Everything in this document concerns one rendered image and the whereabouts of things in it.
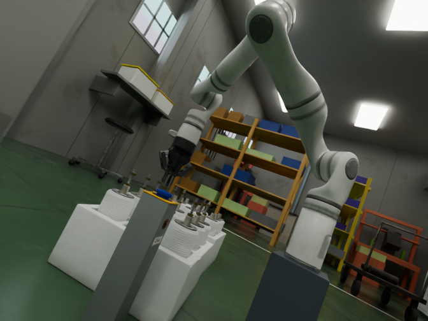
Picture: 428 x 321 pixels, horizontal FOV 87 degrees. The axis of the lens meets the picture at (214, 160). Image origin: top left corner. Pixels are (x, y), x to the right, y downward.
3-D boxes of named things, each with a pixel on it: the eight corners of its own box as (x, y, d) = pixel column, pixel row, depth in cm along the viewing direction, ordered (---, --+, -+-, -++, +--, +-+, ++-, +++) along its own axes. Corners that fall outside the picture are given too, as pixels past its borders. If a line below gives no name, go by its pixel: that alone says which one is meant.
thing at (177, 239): (153, 271, 72) (178, 218, 75) (179, 286, 70) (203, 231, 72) (137, 279, 63) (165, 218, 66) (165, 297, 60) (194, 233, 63)
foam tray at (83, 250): (195, 285, 94) (213, 244, 97) (161, 335, 56) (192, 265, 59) (120, 242, 102) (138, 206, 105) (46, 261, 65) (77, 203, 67)
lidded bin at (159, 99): (154, 112, 396) (160, 100, 399) (169, 116, 379) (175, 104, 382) (138, 99, 359) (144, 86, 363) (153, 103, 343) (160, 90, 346)
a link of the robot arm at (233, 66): (219, 63, 72) (204, 73, 67) (281, -17, 51) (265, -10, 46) (238, 85, 73) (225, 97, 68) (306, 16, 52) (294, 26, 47)
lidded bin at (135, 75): (135, 97, 355) (142, 83, 359) (151, 101, 337) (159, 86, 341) (112, 79, 316) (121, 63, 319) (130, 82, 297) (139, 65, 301)
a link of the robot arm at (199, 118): (202, 135, 81) (181, 123, 78) (220, 99, 83) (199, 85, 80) (209, 134, 74) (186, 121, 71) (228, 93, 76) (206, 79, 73)
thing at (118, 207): (112, 245, 78) (135, 197, 80) (110, 256, 69) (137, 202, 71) (83, 236, 74) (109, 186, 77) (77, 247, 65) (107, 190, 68)
